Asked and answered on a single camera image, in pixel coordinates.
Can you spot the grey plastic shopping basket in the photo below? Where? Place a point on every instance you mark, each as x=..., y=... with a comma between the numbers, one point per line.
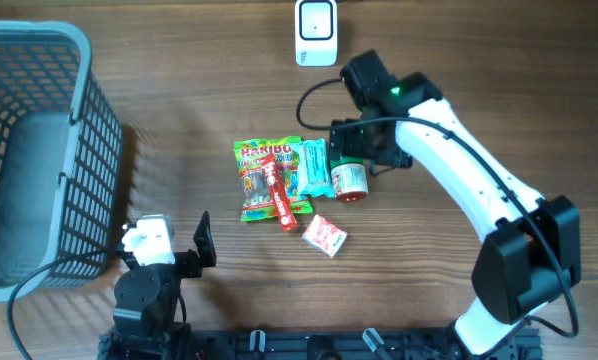
x=61, y=147

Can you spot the white barcode scanner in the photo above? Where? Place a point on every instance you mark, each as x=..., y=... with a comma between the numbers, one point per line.
x=316, y=33

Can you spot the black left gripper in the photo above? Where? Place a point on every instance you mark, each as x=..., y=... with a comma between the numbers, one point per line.
x=187, y=260

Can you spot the green lid jar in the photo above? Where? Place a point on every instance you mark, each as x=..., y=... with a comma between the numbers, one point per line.
x=349, y=179

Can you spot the red white snack packet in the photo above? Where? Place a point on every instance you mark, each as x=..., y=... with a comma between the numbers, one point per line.
x=324, y=236

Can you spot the red Nescafe coffee stick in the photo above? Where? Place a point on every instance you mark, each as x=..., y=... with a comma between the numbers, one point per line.
x=278, y=194

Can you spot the Haribo gummy candy bag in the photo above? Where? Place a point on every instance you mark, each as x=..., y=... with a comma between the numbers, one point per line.
x=258, y=203

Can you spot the teal tissue packet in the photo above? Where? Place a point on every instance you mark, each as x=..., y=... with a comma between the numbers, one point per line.
x=313, y=169

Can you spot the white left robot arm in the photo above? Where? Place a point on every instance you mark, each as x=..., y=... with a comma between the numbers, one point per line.
x=150, y=318

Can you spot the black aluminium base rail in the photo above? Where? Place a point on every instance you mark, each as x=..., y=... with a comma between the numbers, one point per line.
x=421, y=343

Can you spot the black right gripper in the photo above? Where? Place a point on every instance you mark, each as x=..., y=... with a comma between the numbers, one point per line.
x=350, y=147

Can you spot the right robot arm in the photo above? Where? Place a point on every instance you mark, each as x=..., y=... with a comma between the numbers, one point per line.
x=530, y=251

